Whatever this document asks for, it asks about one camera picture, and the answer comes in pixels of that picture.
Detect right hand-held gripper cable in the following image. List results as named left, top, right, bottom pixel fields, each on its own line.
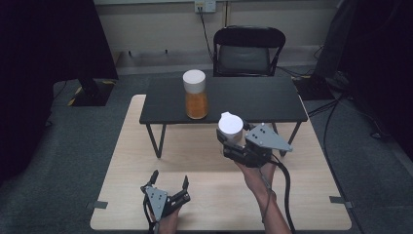
left=268, top=154, right=297, bottom=234

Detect left hand-held gripper cable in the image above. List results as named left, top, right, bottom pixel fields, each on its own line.
left=142, top=196, right=161, bottom=234

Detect black floor cable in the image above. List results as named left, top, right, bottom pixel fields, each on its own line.
left=307, top=92, right=365, bottom=234

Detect white bottle with flip cap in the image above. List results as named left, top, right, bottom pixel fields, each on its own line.
left=216, top=111, right=244, bottom=154

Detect person's left hand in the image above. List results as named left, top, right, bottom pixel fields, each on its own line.
left=157, top=207, right=181, bottom=234

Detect person's right hand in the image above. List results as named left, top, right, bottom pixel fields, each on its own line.
left=235, top=160, right=278, bottom=197

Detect dark curtain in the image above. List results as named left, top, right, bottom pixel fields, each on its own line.
left=0, top=0, right=119, bottom=184
left=313, top=0, right=413, bottom=162

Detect orange jar with white lid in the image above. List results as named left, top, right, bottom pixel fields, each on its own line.
left=181, top=68, right=209, bottom=121

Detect black folding chair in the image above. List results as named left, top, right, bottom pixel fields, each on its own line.
left=211, top=25, right=287, bottom=78

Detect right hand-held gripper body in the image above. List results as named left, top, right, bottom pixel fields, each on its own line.
left=221, top=122, right=293, bottom=169

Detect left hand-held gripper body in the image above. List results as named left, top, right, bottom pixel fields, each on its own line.
left=139, top=184, right=192, bottom=222

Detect black raised shelf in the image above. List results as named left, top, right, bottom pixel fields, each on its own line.
left=138, top=76, right=309, bottom=160

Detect black stand base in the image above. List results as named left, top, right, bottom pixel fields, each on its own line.
left=292, top=74, right=336, bottom=101
left=66, top=77, right=117, bottom=108

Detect grey tape strip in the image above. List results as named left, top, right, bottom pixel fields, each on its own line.
left=85, top=200, right=109, bottom=211
left=328, top=195, right=355, bottom=210

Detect white wall socket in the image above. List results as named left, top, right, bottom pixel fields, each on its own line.
left=194, top=0, right=217, bottom=15

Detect black wall socket cable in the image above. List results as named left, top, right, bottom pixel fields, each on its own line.
left=197, top=6, right=215, bottom=62

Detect hand-held gripper cable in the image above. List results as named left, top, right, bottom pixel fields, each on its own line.
left=268, top=154, right=297, bottom=234
left=142, top=196, right=161, bottom=234

